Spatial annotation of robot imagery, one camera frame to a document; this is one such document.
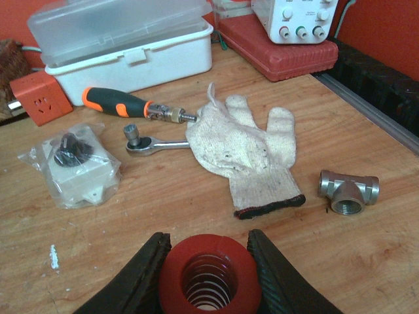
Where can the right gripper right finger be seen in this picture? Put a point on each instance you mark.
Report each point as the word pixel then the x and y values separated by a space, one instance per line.
pixel 284 289

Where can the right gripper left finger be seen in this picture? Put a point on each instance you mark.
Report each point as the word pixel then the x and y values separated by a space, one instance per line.
pixel 135 288

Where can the large red spring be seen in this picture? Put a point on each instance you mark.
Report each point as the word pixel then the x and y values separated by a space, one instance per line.
pixel 209 274

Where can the bagged white switch box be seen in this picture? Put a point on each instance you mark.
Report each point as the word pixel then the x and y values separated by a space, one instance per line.
pixel 78 170

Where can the white knit work glove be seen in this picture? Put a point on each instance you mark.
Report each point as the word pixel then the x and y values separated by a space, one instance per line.
pixel 226 141

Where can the metal tee pipe fitting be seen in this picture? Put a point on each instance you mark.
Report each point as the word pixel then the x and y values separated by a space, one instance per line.
pixel 348 194

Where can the silver ratchet wrench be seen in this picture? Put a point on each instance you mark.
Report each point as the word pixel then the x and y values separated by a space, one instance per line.
pixel 146 146

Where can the orange black screwdriver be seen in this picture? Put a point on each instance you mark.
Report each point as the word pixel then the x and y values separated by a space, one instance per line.
pixel 122 104

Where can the red power cube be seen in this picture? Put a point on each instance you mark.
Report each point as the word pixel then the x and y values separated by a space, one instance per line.
pixel 41 96

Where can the white plastic toolbox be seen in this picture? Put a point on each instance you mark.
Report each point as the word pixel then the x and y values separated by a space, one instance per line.
pixel 124 45

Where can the red tool case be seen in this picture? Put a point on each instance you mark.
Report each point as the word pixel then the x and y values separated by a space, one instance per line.
pixel 246 36

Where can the wicker basket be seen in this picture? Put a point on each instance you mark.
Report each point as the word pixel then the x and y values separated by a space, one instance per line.
pixel 13 66

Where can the white power supply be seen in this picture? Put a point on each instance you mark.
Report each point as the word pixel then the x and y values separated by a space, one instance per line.
pixel 295 21

